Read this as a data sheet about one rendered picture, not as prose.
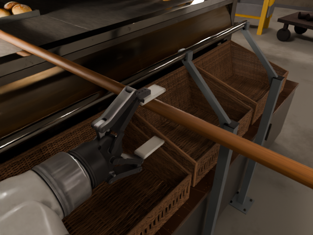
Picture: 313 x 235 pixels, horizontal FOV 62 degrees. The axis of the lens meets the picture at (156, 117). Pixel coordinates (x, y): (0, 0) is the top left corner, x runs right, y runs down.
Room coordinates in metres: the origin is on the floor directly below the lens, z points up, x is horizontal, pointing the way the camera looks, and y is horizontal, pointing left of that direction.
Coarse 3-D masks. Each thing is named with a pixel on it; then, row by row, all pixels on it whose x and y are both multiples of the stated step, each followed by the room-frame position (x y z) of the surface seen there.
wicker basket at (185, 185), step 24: (72, 144) 0.82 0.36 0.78; (0, 168) 0.63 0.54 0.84; (144, 168) 0.87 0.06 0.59; (168, 168) 0.78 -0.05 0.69; (96, 192) 0.73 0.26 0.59; (120, 192) 0.73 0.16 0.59; (144, 192) 0.73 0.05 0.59; (168, 192) 0.62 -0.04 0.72; (72, 216) 0.61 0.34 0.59; (96, 216) 0.61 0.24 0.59; (120, 216) 0.61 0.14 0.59; (144, 216) 0.52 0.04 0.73; (168, 216) 0.60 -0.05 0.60
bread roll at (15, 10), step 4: (20, 4) 1.30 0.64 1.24; (12, 8) 1.27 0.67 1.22; (16, 8) 1.27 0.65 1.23; (20, 8) 1.28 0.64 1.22; (24, 8) 1.29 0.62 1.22; (28, 8) 1.31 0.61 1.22; (12, 12) 1.26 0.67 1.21; (16, 12) 1.26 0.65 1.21; (20, 12) 1.27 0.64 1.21; (24, 12) 1.28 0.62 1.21
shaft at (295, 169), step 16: (0, 32) 0.97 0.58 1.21; (32, 48) 0.82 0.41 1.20; (64, 64) 0.70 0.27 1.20; (96, 80) 0.61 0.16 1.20; (112, 80) 0.59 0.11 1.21; (160, 112) 0.47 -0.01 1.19; (176, 112) 0.45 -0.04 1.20; (192, 128) 0.41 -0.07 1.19; (208, 128) 0.40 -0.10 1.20; (224, 144) 0.37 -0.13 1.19; (240, 144) 0.35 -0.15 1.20; (256, 144) 0.35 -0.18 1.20; (256, 160) 0.33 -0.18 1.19; (272, 160) 0.31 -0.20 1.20; (288, 160) 0.31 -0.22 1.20; (288, 176) 0.29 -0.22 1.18; (304, 176) 0.28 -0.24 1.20
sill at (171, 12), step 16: (208, 0) 1.69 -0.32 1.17; (224, 0) 1.85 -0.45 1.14; (144, 16) 1.31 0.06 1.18; (160, 16) 1.35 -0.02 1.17; (176, 16) 1.45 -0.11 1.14; (96, 32) 1.06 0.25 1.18; (112, 32) 1.10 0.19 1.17; (128, 32) 1.17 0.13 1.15; (48, 48) 0.88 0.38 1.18; (64, 48) 0.92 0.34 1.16; (80, 48) 0.97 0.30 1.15; (0, 64) 0.75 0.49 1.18; (16, 64) 0.78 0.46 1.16; (32, 64) 0.82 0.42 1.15
